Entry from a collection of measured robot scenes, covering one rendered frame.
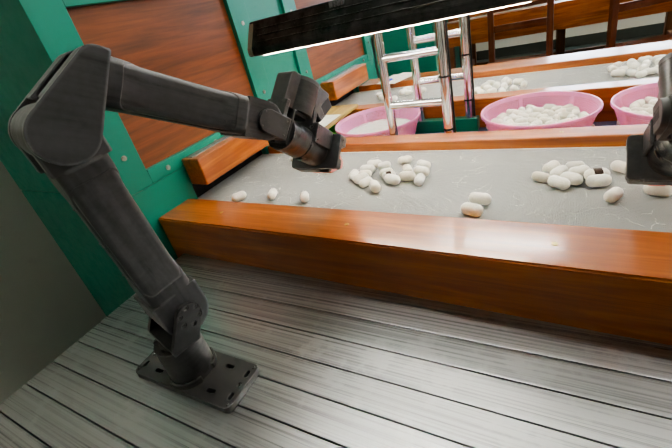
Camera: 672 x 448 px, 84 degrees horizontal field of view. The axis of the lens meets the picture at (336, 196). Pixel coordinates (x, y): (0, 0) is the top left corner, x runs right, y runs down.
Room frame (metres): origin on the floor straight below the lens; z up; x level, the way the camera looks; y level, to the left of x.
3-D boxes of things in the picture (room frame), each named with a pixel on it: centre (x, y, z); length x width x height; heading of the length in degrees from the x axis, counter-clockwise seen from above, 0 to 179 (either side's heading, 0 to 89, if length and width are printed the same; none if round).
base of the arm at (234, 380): (0.41, 0.27, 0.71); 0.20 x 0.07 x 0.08; 57
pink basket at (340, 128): (1.13, -0.18, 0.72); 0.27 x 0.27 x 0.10
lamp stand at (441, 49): (0.86, -0.21, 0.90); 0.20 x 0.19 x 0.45; 55
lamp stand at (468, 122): (1.19, -0.44, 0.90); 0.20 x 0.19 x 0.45; 55
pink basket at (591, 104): (0.87, -0.54, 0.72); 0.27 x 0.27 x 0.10
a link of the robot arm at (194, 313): (0.42, 0.26, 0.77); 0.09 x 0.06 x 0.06; 43
